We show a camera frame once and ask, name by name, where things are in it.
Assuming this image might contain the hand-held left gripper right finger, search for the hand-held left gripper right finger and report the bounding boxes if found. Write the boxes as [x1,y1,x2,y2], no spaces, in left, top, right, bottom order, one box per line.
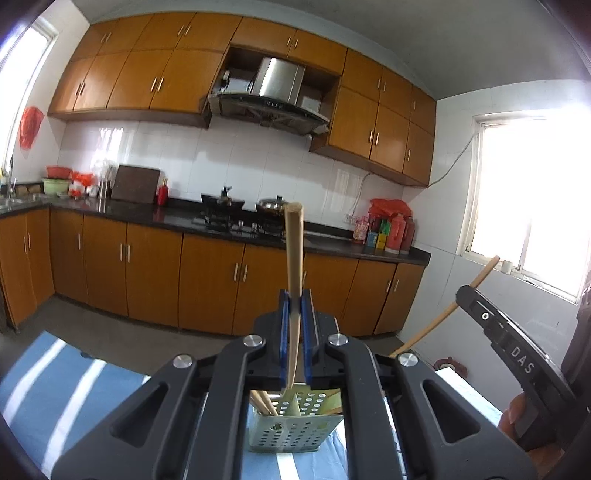
[301,289,539,480]

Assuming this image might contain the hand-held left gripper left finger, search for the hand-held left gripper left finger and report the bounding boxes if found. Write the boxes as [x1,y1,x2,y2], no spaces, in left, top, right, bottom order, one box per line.
[50,289,291,480]

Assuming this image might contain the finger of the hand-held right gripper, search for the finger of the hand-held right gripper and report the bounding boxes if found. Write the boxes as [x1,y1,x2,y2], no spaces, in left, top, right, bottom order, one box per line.
[455,285,577,395]

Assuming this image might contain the green perforated utensil holder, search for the green perforated utensil holder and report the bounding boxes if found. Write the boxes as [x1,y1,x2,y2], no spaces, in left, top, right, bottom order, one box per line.
[247,389,345,456]

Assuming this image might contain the person's right hand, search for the person's right hand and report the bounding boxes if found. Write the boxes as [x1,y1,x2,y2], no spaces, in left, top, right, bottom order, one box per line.
[498,394,563,469]

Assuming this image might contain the small dark red object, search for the small dark red object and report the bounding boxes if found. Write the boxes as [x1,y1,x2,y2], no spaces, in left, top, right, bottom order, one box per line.
[436,357,467,377]

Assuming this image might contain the black gas stove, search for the black gas stove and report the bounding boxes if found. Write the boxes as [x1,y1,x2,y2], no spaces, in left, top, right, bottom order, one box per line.
[191,213,287,239]

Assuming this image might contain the dark pot with lid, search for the dark pot with lid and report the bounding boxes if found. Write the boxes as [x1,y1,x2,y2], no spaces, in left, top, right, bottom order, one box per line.
[255,196,290,219]

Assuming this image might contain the group of red condiment bottles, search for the group of red condiment bottles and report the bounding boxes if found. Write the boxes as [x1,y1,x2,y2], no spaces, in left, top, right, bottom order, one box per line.
[353,198,417,256]

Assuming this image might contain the black wok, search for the black wok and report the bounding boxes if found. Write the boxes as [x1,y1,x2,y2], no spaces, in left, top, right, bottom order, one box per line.
[201,186,246,212]

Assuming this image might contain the brown wooden lower cabinets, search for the brown wooden lower cabinets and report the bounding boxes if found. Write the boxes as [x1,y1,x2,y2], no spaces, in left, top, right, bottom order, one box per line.
[0,205,426,339]

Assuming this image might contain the black kitchen countertop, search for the black kitchen countertop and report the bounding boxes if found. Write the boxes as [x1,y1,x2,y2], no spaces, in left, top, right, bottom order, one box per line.
[0,194,432,267]

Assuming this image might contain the dark brown cutting board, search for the dark brown cutting board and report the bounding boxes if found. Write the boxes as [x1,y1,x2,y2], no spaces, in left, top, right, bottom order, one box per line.
[112,164,162,204]

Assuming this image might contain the blue white striped tablecloth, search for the blue white striped tablecloth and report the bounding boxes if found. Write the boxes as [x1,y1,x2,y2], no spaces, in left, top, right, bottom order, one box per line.
[0,330,505,480]

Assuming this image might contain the steel range hood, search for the steel range hood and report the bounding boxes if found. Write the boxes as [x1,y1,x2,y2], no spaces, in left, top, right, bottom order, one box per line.
[207,56,331,137]

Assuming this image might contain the hanging red plastic bag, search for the hanging red plastic bag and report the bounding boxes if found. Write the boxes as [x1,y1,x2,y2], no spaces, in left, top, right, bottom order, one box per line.
[19,106,46,150]

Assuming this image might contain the window beside sink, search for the window beside sink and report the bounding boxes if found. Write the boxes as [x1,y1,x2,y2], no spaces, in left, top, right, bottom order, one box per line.
[0,18,59,163]

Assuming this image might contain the white wall cable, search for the white wall cable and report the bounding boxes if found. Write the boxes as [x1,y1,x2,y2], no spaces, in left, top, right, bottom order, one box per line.
[350,134,482,219]

